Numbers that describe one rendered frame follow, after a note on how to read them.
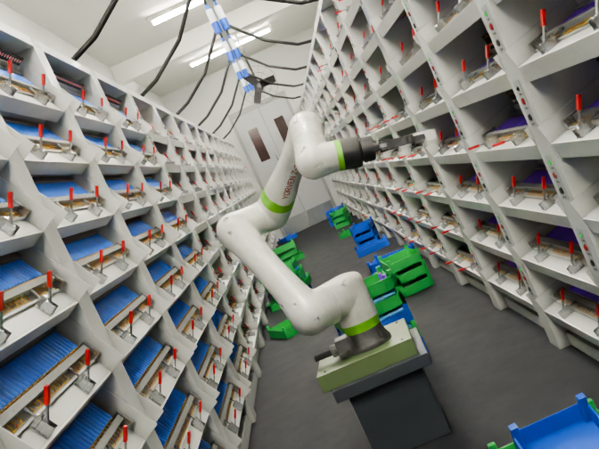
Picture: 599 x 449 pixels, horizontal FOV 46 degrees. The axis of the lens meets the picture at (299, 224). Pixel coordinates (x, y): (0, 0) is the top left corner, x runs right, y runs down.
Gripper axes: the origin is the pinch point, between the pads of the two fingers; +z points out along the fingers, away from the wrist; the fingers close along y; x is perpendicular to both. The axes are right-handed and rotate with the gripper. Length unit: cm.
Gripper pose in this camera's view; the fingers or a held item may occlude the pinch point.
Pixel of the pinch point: (427, 135)
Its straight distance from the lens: 216.7
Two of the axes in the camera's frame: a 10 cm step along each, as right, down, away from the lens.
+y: 0.2, 0.7, -10.0
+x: -2.2, -9.7, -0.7
